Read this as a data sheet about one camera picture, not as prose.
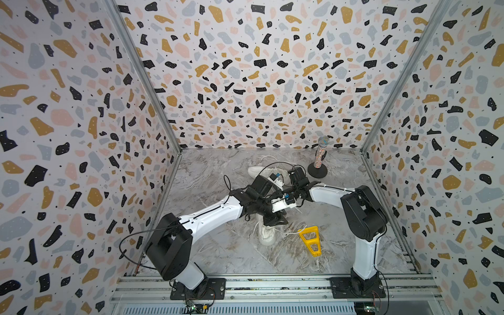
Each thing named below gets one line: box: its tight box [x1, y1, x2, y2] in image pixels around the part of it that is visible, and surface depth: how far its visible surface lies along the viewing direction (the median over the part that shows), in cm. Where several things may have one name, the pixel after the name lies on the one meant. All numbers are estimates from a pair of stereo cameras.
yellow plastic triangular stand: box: [297, 225, 323, 258], surface depth 88 cm
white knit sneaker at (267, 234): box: [257, 213, 277, 247], surface depth 85 cm
